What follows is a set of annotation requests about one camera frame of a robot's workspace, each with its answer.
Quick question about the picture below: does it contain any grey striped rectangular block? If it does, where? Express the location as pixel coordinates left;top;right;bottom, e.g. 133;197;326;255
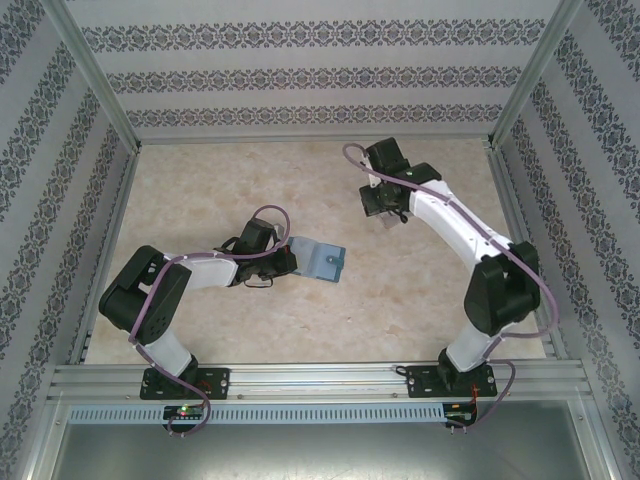
372;209;408;232

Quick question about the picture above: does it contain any blue card holder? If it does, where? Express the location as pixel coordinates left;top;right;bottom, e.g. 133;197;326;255
287;236;348;285

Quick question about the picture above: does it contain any grey metal sheet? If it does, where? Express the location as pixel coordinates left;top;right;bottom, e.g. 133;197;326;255
29;399;612;480

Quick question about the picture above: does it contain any aluminium mounting rail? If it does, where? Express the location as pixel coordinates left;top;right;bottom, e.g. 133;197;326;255
47;358;595;402

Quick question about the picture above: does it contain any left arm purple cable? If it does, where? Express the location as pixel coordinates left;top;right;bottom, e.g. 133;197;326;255
128;204;295;437

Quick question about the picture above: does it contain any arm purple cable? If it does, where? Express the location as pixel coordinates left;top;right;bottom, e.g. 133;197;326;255
342;143;560;437
128;204;295;437

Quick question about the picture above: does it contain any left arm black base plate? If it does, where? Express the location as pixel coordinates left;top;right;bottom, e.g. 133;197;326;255
139;367;232;401

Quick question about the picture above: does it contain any aluminium side rail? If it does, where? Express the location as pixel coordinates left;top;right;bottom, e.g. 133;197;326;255
487;146;570;359
67;148;142;366

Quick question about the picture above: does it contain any slotted grey cable duct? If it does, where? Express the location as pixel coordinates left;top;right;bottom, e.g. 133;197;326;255
67;403;446;424

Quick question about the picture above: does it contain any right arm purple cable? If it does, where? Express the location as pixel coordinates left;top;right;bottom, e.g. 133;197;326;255
342;143;560;437

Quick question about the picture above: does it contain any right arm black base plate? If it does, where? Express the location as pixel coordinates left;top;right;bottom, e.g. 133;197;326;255
405;364;498;400

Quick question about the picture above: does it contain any aluminium frame post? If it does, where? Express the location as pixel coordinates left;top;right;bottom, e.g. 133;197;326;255
488;0;585;150
42;0;143;152

